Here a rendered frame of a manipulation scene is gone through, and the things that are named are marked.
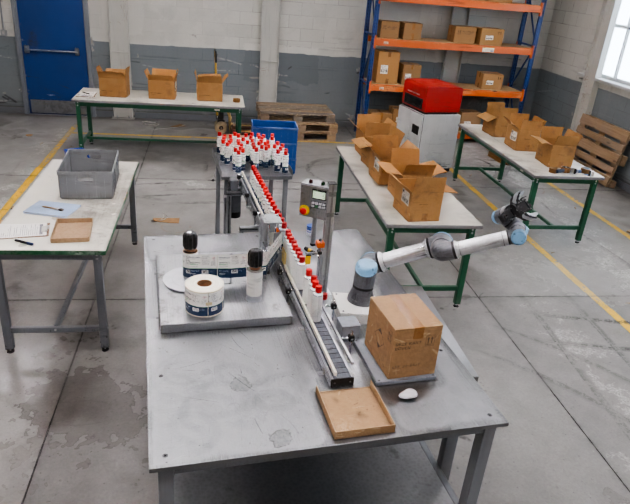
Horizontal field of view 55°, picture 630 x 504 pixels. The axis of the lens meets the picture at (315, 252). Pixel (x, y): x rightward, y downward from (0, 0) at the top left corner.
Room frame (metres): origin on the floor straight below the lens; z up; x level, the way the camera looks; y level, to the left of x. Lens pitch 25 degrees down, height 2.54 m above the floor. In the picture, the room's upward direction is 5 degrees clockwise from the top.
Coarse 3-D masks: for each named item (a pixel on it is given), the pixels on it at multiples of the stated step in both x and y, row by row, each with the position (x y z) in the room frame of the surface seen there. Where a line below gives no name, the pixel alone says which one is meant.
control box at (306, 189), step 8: (304, 184) 3.12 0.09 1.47; (312, 184) 3.11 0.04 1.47; (320, 184) 3.13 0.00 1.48; (304, 192) 3.11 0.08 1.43; (328, 192) 3.07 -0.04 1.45; (304, 200) 3.11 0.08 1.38; (312, 200) 3.10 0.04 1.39; (320, 200) 3.08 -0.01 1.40; (312, 208) 3.10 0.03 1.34; (312, 216) 3.10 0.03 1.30; (320, 216) 3.08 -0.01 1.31
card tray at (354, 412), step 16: (320, 400) 2.09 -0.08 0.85; (336, 400) 2.12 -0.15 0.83; (352, 400) 2.13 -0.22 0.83; (368, 400) 2.14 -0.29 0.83; (336, 416) 2.02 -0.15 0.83; (352, 416) 2.03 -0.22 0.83; (368, 416) 2.03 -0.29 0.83; (384, 416) 2.04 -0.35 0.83; (336, 432) 1.88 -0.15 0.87; (352, 432) 1.90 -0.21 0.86; (368, 432) 1.92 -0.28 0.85; (384, 432) 1.94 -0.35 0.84
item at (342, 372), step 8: (296, 296) 2.93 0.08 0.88; (304, 312) 2.77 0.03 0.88; (320, 328) 2.62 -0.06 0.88; (320, 336) 2.55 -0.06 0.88; (328, 336) 2.55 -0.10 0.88; (328, 344) 2.48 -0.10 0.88; (328, 352) 2.41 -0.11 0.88; (336, 352) 2.42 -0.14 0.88; (336, 360) 2.35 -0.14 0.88; (336, 368) 2.29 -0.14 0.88; (344, 368) 2.30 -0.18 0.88; (336, 376) 2.23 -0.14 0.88; (344, 376) 2.24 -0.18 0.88
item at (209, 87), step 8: (200, 80) 8.21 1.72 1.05; (208, 80) 8.23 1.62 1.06; (216, 80) 8.26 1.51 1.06; (224, 80) 8.32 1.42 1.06; (200, 88) 8.23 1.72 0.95; (208, 88) 8.25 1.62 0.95; (216, 88) 8.28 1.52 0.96; (200, 96) 8.23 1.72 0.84; (208, 96) 8.25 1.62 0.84; (216, 96) 8.28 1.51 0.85
